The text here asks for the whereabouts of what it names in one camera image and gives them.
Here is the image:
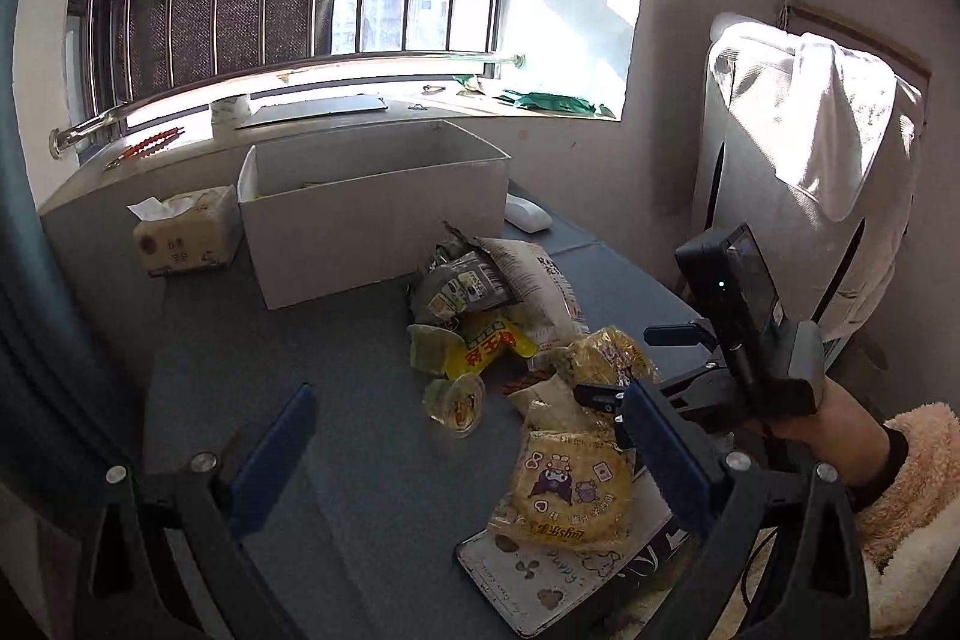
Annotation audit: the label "fuzzy cream sleeve forearm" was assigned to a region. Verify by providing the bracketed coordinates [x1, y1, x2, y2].
[856, 403, 958, 637]

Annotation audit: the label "person's right hand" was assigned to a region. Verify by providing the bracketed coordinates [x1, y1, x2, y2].
[745, 378, 890, 486]

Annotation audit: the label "yellow cartoon cake packet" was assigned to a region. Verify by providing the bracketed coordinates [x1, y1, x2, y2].
[488, 399, 635, 551]

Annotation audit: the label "white snack bag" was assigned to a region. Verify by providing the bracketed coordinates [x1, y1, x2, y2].
[478, 237, 589, 349]

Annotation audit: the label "phone in cartoon case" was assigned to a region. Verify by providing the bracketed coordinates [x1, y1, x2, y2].
[455, 470, 688, 638]

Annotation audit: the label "white remote control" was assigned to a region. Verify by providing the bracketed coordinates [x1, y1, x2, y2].
[505, 193, 553, 236]

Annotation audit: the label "teal curtain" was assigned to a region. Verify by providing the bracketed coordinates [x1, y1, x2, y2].
[2, 0, 145, 537]

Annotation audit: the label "jelly cup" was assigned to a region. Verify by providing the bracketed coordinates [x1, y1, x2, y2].
[423, 374, 485, 437]

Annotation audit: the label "yellow red snack bag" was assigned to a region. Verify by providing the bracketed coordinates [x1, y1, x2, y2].
[407, 308, 540, 380]

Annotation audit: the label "grey black snack packet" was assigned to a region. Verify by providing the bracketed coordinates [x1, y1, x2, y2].
[409, 223, 517, 326]

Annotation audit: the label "tissue paper pack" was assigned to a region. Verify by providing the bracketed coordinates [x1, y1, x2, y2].
[127, 185, 242, 276]

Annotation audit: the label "green plastic bags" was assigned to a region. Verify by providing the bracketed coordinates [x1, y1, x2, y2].
[454, 74, 615, 119]

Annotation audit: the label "white cardboard box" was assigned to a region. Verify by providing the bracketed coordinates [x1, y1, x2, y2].
[236, 119, 511, 310]

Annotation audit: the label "grey flat board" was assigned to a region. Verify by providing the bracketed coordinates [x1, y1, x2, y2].
[238, 94, 389, 130]

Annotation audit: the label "roll of tape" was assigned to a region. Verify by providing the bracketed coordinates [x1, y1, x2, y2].
[210, 94, 252, 127]

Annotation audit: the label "orange handled tool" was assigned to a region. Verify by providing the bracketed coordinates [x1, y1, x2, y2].
[104, 127, 185, 172]

